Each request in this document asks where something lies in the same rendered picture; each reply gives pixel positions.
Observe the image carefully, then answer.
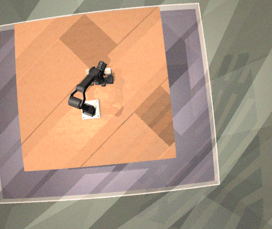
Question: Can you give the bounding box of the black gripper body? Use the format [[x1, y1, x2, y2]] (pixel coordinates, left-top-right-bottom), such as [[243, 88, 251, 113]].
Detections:
[[90, 76, 113, 86]]

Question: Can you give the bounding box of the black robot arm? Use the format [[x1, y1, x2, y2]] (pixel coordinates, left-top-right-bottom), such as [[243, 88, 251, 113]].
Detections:
[[67, 60, 107, 117]]

